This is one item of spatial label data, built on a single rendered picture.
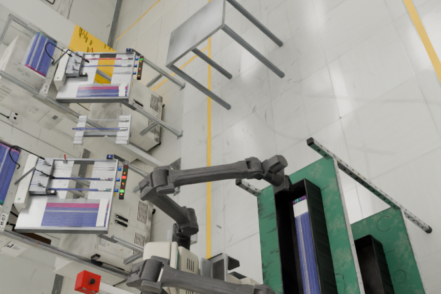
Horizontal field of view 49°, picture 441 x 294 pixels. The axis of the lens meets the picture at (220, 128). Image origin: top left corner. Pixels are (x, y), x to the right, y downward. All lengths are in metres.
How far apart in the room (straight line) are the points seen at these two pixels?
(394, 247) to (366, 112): 1.25
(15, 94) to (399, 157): 3.56
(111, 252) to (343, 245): 2.70
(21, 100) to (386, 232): 3.70
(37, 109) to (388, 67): 3.35
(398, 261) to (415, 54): 1.61
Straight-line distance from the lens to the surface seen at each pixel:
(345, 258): 1.96
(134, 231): 4.55
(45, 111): 5.17
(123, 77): 5.06
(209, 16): 4.19
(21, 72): 4.99
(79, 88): 5.02
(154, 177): 1.88
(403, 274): 2.53
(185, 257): 2.22
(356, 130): 3.51
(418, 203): 3.04
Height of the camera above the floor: 2.51
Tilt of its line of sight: 33 degrees down
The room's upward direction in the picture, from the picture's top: 57 degrees counter-clockwise
